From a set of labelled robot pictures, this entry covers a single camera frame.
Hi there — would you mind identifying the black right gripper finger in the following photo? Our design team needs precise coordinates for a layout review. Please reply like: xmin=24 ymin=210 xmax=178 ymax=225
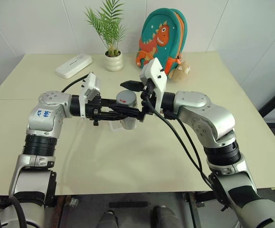
xmin=120 ymin=80 xmax=144 ymax=92
xmin=109 ymin=105 xmax=143 ymax=118

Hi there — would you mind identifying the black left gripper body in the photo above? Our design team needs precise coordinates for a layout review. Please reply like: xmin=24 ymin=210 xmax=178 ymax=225
xmin=85 ymin=94 xmax=110 ymax=127

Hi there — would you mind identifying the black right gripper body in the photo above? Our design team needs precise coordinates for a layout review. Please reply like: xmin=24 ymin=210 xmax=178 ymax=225
xmin=137 ymin=79 xmax=157 ymax=123

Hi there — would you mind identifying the grey metal can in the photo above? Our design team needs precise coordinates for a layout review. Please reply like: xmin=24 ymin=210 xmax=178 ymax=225
xmin=119 ymin=104 xmax=138 ymax=131

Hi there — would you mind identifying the grey jar lid red arrow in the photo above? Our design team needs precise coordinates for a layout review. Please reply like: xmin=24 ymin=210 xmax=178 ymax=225
xmin=115 ymin=90 xmax=138 ymax=109

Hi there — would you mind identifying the clear plastic box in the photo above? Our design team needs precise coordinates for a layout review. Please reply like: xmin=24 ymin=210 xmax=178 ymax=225
xmin=109 ymin=120 xmax=123 ymax=132

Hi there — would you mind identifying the white ribbed plant pot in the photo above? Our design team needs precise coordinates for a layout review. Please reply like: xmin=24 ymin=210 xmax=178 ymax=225
xmin=104 ymin=50 xmax=124 ymax=72

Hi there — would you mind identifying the brown plush toy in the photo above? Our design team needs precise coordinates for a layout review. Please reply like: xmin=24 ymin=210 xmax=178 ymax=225
xmin=167 ymin=60 xmax=192 ymax=83

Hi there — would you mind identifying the white rectangular case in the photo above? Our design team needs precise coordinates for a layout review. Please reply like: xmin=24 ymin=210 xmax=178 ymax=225
xmin=55 ymin=54 xmax=93 ymax=79

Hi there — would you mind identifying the teal dinosaur backpack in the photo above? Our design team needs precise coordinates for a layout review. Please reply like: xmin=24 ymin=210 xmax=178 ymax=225
xmin=135 ymin=8 xmax=188 ymax=75

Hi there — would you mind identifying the green potted palm plant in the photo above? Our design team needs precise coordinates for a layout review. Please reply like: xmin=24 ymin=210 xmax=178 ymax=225
xmin=84 ymin=0 xmax=126 ymax=57

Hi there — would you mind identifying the black flat bar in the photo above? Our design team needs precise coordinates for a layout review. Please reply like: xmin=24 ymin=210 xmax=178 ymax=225
xmin=108 ymin=201 xmax=149 ymax=210

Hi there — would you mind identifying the dark rounded grey shape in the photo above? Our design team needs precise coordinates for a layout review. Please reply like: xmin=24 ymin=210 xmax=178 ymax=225
xmin=98 ymin=210 xmax=117 ymax=228
xmin=152 ymin=205 xmax=177 ymax=228

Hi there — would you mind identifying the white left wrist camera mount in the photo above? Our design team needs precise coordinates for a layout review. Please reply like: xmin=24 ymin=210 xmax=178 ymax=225
xmin=79 ymin=73 xmax=102 ymax=118

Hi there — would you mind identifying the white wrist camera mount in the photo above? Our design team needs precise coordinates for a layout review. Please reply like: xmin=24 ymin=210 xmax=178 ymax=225
xmin=139 ymin=57 xmax=168 ymax=111
xmin=79 ymin=73 xmax=102 ymax=118

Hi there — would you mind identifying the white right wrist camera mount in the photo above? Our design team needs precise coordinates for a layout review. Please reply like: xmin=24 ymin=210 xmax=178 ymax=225
xmin=139 ymin=57 xmax=168 ymax=111

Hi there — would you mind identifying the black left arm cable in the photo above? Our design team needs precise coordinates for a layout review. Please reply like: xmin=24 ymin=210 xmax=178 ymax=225
xmin=61 ymin=75 xmax=88 ymax=93

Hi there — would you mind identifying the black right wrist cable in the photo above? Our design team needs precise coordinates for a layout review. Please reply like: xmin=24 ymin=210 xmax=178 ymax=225
xmin=141 ymin=86 xmax=216 ymax=190
xmin=163 ymin=111 xmax=225 ymax=212

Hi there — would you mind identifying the black table frame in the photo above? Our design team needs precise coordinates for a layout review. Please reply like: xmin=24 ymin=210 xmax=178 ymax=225
xmin=180 ymin=190 xmax=216 ymax=228

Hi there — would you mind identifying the black shoulder cable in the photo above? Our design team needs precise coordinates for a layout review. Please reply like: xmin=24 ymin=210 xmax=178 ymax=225
xmin=0 ymin=194 xmax=25 ymax=228

